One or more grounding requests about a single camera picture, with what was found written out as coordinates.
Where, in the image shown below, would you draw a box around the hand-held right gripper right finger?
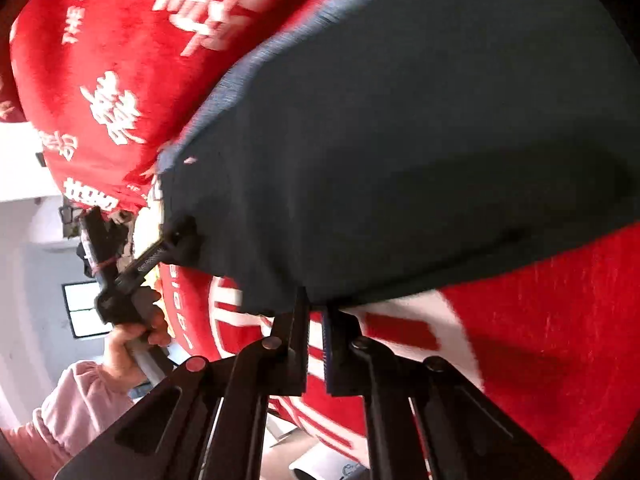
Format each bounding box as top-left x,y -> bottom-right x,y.
322,307 -> 573,480

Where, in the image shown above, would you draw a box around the dark framed window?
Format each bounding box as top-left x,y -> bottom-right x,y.
61,280 -> 115,339

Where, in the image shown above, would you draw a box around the cream cloth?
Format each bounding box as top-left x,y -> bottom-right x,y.
131,185 -> 167,263

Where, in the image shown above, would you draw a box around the red printed blanket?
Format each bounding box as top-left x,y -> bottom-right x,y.
0,0 -> 640,480

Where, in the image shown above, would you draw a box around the white round container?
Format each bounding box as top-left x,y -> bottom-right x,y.
292,440 -> 371,480

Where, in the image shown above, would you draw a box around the person's left forearm pink sleeve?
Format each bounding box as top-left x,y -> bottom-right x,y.
0,360 -> 136,480

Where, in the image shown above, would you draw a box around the person's left hand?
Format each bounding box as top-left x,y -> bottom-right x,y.
102,305 -> 173,393

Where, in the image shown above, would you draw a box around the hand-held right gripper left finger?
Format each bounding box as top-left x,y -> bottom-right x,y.
52,287 -> 311,480

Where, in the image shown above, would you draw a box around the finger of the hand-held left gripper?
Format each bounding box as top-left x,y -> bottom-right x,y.
117,215 -> 202,301

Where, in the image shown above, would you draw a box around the dark pants with patterned waistband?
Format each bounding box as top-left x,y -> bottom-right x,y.
155,0 -> 640,318

